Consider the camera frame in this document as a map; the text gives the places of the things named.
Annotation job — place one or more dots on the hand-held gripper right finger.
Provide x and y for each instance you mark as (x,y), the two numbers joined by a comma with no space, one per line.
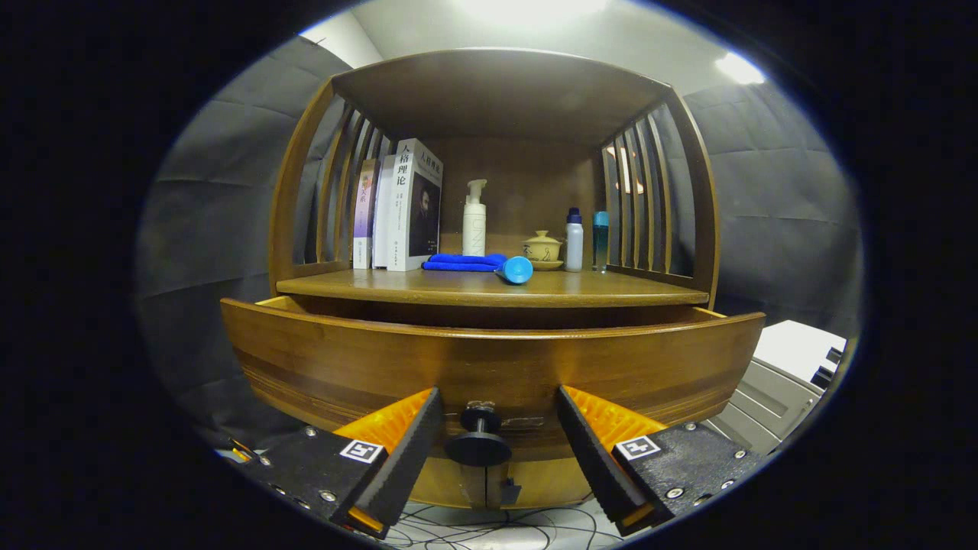
(588,458)

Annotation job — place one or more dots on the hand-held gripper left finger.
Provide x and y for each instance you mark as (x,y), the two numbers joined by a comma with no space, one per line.
(409,458)

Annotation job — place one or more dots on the wooden drawer with black knob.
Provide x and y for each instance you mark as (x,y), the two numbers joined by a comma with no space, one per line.
(344,359)

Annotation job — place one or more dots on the blue white cosmetic tube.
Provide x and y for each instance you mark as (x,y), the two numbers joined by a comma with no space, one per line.
(518,270)

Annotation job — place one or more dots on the wooden cabinet door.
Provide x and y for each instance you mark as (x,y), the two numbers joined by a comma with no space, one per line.
(550,481)
(443,485)

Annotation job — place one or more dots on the wooden countertop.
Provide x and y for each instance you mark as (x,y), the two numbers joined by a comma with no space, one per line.
(596,289)

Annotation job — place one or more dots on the wooden cabinet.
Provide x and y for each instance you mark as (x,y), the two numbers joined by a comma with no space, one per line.
(527,176)

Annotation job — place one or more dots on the black door latch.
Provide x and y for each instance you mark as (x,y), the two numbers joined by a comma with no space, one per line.
(510,491)

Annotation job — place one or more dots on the yellow saucer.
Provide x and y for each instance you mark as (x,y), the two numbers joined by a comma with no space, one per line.
(548,266)

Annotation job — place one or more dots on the blue folded cloth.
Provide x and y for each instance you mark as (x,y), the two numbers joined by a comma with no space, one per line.
(458,262)

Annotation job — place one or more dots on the white bottle with blue cap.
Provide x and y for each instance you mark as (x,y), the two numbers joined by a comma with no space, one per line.
(574,244)

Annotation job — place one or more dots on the yellow lidded teacup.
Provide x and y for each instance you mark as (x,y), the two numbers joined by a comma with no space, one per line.
(543,248)

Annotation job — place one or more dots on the teal bottle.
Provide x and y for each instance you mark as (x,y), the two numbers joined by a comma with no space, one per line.
(600,241)

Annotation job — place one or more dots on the white grey appliance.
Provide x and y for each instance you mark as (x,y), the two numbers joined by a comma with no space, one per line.
(795,347)

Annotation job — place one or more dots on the white pump bottle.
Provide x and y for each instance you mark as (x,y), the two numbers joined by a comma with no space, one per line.
(474,229)

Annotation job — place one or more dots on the white book with portrait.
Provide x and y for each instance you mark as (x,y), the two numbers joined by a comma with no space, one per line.
(424,214)

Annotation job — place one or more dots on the thin white book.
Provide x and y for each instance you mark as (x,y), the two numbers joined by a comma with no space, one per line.
(382,214)

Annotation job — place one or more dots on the purple book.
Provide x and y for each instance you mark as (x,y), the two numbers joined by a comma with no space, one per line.
(364,214)

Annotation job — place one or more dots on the rectangular ceiling light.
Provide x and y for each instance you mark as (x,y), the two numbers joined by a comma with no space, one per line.
(739,69)

